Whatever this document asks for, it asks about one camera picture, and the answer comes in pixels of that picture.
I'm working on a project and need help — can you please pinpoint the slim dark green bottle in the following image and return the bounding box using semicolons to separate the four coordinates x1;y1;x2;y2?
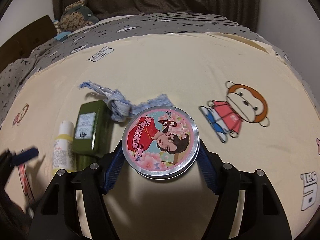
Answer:
72;100;115;173

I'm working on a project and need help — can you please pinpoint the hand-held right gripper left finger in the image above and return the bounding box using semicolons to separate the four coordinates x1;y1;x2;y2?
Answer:
26;140;130;240

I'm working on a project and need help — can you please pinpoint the brown cardboard box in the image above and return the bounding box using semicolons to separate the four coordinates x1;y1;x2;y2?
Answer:
0;15;57;67

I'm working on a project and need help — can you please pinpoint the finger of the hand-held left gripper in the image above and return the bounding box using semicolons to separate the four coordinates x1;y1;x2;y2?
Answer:
10;147;46;167

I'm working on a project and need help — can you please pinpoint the grey patterned plush toy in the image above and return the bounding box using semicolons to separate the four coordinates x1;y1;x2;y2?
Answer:
59;1;98;32

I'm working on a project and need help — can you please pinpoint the grey printed blanket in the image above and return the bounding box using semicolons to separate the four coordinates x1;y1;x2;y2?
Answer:
0;12;320;123

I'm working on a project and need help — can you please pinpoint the cream printed blanket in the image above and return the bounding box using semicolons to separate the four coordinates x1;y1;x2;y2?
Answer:
0;31;320;240

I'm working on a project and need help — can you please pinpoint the light blue cloth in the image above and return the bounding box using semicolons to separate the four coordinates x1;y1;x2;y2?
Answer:
54;31;70;42

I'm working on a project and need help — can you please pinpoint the round tin pink lid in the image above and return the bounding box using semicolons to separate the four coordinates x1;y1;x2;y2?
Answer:
122;106;200;180

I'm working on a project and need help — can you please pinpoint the white bottle yellow band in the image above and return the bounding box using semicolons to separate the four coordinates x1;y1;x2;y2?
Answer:
52;120;77;173

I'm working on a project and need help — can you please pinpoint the blue frayed cloth strip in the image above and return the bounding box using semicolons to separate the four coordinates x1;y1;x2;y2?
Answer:
76;81;174;123

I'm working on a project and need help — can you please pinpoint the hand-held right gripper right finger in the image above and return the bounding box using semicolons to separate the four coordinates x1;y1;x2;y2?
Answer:
197;142;293;240

